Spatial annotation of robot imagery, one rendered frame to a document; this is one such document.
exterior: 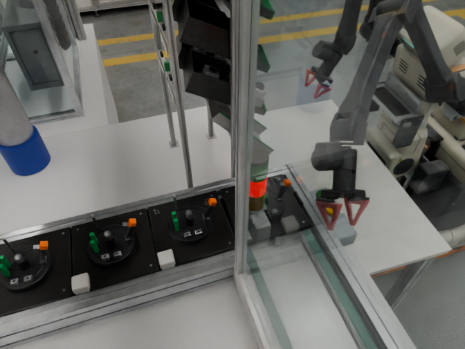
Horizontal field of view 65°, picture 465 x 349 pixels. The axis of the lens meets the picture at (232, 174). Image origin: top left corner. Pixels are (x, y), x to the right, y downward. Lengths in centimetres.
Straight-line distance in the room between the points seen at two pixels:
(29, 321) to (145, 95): 262
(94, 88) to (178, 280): 126
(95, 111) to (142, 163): 45
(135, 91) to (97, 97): 159
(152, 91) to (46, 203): 218
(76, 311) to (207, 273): 37
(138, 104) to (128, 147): 175
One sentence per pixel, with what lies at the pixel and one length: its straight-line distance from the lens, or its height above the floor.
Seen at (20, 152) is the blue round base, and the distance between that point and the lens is 161.
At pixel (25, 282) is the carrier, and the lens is 122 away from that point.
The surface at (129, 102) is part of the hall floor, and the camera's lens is 345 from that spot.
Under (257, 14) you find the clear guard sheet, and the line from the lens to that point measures 55.
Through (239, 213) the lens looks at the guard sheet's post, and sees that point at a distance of 86.
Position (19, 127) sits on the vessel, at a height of 108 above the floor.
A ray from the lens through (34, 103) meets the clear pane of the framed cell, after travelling 189.
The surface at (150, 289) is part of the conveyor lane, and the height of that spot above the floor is 95.
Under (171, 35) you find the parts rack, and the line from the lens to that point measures 100.
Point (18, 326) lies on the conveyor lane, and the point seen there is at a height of 96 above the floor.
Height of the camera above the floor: 194
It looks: 47 degrees down
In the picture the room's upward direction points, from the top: straight up
